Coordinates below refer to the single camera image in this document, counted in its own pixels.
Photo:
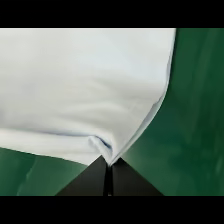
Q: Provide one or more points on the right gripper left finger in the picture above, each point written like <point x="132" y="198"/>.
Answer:
<point x="90" y="181"/>

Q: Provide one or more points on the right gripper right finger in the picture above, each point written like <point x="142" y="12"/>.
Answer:
<point x="130" y="182"/>

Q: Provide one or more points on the white shirt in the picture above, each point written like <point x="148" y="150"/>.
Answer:
<point x="83" y="90"/>

